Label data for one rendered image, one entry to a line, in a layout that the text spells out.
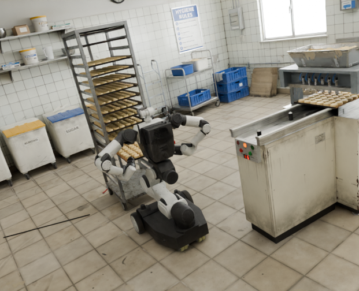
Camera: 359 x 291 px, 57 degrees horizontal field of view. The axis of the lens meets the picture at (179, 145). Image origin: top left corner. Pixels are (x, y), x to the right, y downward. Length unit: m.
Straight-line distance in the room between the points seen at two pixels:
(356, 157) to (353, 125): 0.25
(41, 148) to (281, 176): 3.75
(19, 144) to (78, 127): 0.88
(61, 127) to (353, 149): 4.01
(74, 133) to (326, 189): 3.78
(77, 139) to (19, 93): 1.16
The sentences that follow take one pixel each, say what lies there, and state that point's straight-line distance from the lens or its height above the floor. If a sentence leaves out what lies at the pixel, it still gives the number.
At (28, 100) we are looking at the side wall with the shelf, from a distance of 5.86.
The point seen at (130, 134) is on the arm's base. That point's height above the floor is 1.00.
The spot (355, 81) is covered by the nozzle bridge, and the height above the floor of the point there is 1.11.
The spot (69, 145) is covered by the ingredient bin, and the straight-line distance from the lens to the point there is 5.42.
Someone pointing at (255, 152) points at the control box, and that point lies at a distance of 2.36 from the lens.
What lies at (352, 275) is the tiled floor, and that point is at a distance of 2.55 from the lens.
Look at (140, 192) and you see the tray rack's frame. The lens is 3.54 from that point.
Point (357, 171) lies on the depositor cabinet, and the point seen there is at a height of 0.42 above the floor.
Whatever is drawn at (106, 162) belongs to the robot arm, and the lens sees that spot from 2.50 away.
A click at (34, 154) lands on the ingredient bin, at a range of 5.31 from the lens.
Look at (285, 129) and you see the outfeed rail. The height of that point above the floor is 0.89.
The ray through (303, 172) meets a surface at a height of 0.50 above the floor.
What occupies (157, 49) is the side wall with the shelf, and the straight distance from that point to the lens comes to 6.75.
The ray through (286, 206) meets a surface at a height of 0.30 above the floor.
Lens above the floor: 1.71
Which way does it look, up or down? 20 degrees down
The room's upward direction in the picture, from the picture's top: 12 degrees counter-clockwise
